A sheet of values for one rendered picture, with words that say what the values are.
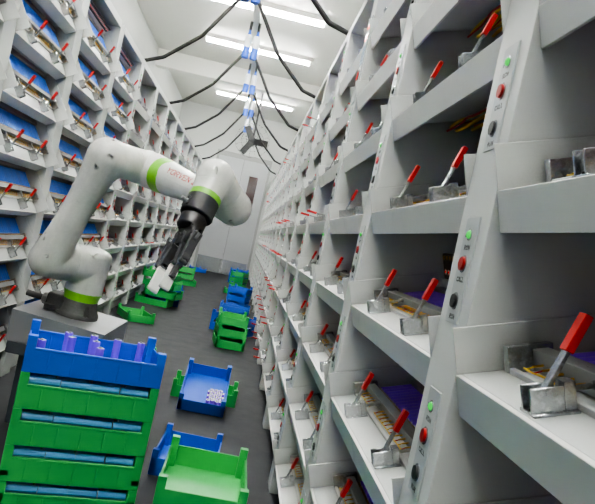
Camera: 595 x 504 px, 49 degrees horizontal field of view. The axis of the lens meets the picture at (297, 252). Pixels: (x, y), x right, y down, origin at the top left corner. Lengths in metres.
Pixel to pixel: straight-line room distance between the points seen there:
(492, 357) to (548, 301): 0.09
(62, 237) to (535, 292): 1.73
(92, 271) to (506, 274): 1.81
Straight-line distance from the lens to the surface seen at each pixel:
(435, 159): 1.45
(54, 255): 2.27
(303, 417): 1.97
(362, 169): 2.13
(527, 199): 0.67
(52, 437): 1.59
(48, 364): 1.54
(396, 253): 1.42
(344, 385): 1.43
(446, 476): 0.76
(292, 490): 2.00
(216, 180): 1.83
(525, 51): 0.78
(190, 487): 1.71
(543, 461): 0.56
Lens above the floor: 0.79
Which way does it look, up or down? 1 degrees down
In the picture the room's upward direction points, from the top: 12 degrees clockwise
